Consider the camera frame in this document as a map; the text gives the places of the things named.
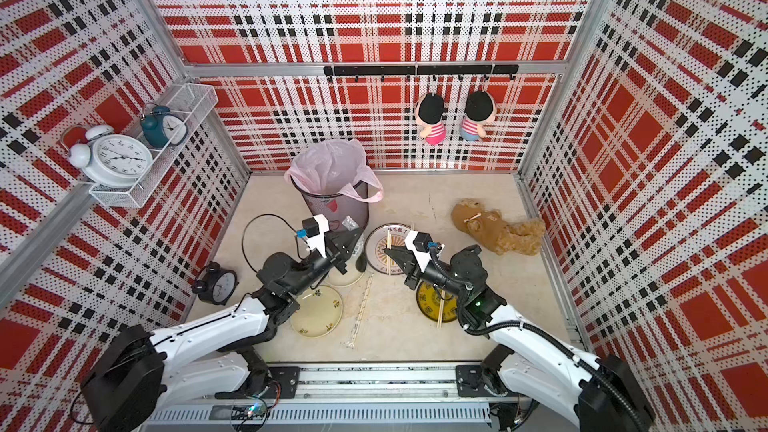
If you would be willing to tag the disposable chopsticks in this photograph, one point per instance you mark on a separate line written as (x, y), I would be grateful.
(349, 223)
(350, 343)

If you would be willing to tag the black wall hook rail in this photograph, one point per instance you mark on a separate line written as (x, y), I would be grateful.
(421, 70)

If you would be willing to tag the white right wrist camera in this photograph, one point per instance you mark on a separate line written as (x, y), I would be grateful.
(425, 249)

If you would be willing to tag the white twin-bell alarm clock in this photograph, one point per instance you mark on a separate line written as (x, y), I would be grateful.
(110, 159)

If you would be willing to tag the teal alarm clock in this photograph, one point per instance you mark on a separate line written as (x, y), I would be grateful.
(162, 128)

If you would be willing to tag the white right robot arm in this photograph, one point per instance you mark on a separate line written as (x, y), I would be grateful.
(593, 393)

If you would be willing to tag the blue striped hanging doll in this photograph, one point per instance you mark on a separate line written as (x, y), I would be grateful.
(480, 110)

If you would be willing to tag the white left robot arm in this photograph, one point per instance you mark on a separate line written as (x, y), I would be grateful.
(142, 372)

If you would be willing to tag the black mesh waste bin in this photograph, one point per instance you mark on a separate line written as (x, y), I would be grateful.
(335, 207)

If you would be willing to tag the white plate with teal rim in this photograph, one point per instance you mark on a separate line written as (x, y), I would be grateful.
(392, 234)

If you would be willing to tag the yellow patterned plate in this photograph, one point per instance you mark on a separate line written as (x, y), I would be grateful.
(427, 299)

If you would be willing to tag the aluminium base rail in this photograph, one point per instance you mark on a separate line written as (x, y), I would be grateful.
(366, 393)

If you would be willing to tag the pink striped hanging doll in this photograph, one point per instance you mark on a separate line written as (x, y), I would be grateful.
(429, 116)

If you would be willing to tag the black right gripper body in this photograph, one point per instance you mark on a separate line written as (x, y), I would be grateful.
(440, 274)

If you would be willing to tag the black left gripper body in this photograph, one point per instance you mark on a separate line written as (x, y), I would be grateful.
(333, 255)

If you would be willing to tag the brown teddy bear plush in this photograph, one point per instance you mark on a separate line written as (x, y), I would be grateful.
(492, 231)

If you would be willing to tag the cream plate with flower print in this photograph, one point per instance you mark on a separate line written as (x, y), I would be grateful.
(352, 274)

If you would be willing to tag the black alarm clock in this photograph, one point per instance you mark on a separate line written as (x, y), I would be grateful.
(216, 285)

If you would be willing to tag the white wire wall shelf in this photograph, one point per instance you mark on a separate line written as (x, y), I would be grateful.
(190, 101)

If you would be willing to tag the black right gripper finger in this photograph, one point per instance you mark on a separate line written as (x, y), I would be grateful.
(401, 256)
(412, 279)

